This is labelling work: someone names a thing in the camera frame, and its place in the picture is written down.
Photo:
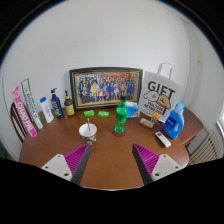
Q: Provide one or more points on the green plastic soda bottle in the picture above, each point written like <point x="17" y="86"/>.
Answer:
<point x="121" y="115"/>

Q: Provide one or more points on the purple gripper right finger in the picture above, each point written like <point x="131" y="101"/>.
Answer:
<point x="152" y="166"/>

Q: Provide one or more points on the small snack packet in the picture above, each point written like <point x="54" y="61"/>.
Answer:
<point x="146" y="123"/>

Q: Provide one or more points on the small orange white box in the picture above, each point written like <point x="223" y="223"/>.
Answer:
<point x="155" y="118"/>

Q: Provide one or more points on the blue detergent bottle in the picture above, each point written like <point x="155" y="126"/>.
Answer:
<point x="175" y="122"/>

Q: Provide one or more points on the white green long box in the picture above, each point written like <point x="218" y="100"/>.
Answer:
<point x="31" y="104"/>

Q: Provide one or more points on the pink white long box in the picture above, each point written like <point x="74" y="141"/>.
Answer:
<point x="22" y="113"/>

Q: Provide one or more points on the brown wooden chair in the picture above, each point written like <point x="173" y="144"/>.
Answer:
<point x="17" y="123"/>

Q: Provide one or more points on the framed group photo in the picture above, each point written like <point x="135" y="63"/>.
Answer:
<point x="100" y="87"/>

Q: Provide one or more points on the white radiator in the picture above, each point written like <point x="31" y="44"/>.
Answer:
<point x="209" y="150"/>

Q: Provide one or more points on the white remote control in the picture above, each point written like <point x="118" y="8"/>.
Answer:
<point x="163" y="139"/>

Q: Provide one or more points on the patterned paper cup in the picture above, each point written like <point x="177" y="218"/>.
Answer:
<point x="88" y="132"/>

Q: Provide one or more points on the white stirring stick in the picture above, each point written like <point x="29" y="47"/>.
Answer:
<point x="88" y="123"/>

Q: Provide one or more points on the amber bottle black cap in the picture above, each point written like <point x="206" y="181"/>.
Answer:
<point x="68" y="103"/>

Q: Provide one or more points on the green soap bar right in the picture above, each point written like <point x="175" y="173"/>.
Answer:
<point x="103" y="114"/>

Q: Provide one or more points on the green soap bar left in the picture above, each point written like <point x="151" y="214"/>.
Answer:
<point x="89" y="113"/>

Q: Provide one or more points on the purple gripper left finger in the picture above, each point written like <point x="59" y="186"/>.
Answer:
<point x="71" y="166"/>

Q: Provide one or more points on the dark red round coaster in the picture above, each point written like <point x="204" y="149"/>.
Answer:
<point x="117" y="134"/>

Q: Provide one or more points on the dark blue pump bottle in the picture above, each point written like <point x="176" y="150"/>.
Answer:
<point x="55" y="101"/>

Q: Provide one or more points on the dark wooden side cabinet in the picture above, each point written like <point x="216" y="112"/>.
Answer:
<point x="192" y="126"/>

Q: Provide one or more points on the green soap bar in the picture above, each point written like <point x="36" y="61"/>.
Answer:
<point x="103" y="114"/>
<point x="89" y="113"/>

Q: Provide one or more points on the white gift paper bag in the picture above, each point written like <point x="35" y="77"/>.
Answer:
<point x="158" y="94"/>

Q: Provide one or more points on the white lotion bottle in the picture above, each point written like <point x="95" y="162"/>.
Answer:
<point x="46" y="110"/>

